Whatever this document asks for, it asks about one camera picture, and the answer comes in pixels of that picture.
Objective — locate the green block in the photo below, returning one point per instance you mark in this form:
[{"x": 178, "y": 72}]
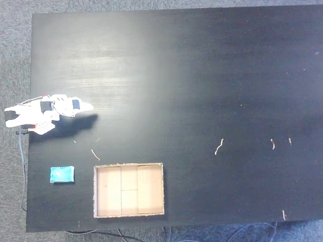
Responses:
[{"x": 62, "y": 174}]

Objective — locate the shallow cardboard box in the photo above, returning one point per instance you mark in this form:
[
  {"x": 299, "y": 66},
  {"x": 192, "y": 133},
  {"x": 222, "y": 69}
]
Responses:
[{"x": 130, "y": 190}]

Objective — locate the curved tan debris sliver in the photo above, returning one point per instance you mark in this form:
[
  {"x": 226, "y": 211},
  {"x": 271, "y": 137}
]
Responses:
[{"x": 219, "y": 147}]

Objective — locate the long tan debris sliver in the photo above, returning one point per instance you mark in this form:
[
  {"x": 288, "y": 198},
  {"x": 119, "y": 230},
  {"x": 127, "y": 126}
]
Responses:
[{"x": 96, "y": 155}]

